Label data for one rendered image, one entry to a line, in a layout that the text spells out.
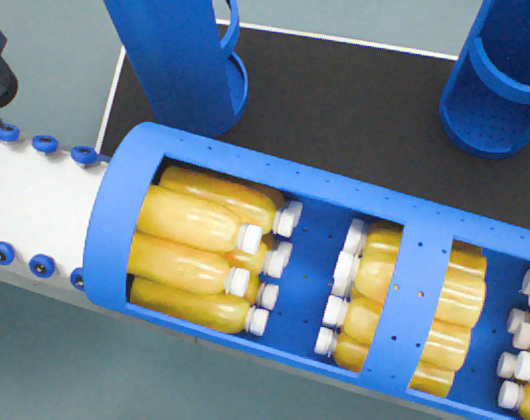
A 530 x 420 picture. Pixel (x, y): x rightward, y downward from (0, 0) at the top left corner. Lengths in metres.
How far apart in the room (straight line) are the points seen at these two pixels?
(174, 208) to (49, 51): 1.58
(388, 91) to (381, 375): 1.33
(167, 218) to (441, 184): 1.24
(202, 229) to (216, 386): 1.20
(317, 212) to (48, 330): 1.26
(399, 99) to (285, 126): 0.34
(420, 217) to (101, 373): 1.41
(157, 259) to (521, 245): 0.50
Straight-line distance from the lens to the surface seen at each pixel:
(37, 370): 2.33
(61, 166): 1.42
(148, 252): 1.11
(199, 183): 1.13
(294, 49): 2.31
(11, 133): 1.41
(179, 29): 1.62
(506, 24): 2.11
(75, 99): 2.50
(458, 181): 2.21
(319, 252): 1.27
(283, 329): 1.23
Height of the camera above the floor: 2.21
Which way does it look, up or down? 75 degrees down
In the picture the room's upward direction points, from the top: 4 degrees counter-clockwise
